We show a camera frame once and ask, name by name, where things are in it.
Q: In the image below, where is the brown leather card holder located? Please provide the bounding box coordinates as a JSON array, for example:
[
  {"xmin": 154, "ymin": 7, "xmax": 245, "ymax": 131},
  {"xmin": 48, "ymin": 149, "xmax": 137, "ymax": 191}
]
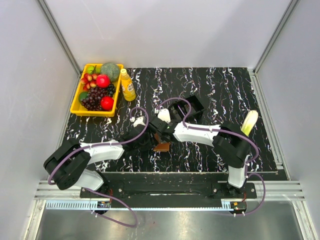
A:
[{"xmin": 153, "ymin": 133, "xmax": 171, "ymax": 152}]

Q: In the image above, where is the black plastic card box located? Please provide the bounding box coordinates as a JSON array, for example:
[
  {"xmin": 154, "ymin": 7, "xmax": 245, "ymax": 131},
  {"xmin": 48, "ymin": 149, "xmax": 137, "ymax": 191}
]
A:
[{"xmin": 168, "ymin": 95, "xmax": 205, "ymax": 124}]

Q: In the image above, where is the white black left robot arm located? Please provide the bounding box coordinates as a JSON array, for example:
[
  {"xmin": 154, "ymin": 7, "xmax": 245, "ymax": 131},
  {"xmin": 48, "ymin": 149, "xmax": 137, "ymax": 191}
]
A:
[{"xmin": 43, "ymin": 116, "xmax": 149, "ymax": 198}]

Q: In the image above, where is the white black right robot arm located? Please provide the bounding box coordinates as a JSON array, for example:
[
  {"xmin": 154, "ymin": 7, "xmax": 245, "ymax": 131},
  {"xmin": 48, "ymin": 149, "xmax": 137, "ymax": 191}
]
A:
[{"xmin": 148, "ymin": 117, "xmax": 252, "ymax": 198}]

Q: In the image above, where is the yellow juice bottle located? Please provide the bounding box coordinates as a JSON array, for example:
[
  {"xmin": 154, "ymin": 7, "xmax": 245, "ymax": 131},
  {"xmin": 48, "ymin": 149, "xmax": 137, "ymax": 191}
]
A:
[{"xmin": 120, "ymin": 68, "xmax": 136, "ymax": 102}]

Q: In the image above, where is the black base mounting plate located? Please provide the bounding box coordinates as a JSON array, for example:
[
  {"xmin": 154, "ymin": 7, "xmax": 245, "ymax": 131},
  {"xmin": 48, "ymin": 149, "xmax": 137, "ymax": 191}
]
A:
[{"xmin": 79, "ymin": 171, "xmax": 258, "ymax": 210}]

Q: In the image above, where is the red pomegranate lower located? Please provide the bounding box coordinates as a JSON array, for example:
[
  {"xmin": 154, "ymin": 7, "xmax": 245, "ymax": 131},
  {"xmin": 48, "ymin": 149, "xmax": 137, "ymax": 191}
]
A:
[{"xmin": 100, "ymin": 96, "xmax": 114, "ymax": 111}]

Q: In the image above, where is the red pomegranate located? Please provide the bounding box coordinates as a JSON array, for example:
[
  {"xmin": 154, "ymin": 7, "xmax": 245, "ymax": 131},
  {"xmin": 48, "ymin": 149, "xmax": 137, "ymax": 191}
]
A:
[
  {"xmin": 100, "ymin": 96, "xmax": 114, "ymax": 111},
  {"xmin": 96, "ymin": 74, "xmax": 111, "ymax": 88}
]

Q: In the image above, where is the black grape bunch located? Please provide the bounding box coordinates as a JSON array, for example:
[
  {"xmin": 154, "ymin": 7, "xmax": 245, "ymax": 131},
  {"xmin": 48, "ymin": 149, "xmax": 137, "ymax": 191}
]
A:
[{"xmin": 106, "ymin": 83, "xmax": 116, "ymax": 98}]

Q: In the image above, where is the dark purple grape bunch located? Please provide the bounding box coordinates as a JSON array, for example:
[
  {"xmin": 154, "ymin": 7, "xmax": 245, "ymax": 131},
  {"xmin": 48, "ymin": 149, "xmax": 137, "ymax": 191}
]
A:
[{"xmin": 80, "ymin": 86, "xmax": 106, "ymax": 111}]

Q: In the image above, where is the red pomegranate upper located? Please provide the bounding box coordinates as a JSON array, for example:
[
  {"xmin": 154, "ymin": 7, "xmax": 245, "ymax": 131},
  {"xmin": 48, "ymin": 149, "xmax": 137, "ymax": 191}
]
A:
[{"xmin": 96, "ymin": 74, "xmax": 111, "ymax": 88}]

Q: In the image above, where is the yellow plastic fruit tray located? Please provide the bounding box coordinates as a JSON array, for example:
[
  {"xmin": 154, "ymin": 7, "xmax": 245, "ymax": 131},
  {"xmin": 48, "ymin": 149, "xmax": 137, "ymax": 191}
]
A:
[{"xmin": 70, "ymin": 63, "xmax": 124, "ymax": 117}]

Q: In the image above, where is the green lime fruit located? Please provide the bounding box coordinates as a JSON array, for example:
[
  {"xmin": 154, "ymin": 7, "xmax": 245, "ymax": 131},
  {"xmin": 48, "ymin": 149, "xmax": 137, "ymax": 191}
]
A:
[{"xmin": 78, "ymin": 91, "xmax": 89, "ymax": 103}]

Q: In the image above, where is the green melon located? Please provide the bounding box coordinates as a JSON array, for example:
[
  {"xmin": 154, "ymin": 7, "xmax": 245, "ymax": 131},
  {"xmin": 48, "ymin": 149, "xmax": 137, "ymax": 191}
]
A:
[{"xmin": 100, "ymin": 62, "xmax": 121, "ymax": 83}]

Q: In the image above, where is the small red fruit cluster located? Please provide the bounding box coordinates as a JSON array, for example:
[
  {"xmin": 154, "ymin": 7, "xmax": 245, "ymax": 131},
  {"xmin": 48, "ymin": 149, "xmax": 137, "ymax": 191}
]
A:
[{"xmin": 80, "ymin": 73, "xmax": 98, "ymax": 92}]

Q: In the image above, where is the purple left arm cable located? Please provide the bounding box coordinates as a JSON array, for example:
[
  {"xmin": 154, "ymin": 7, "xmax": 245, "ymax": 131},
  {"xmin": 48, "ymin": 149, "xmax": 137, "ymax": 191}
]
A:
[{"xmin": 47, "ymin": 107, "xmax": 150, "ymax": 228}]

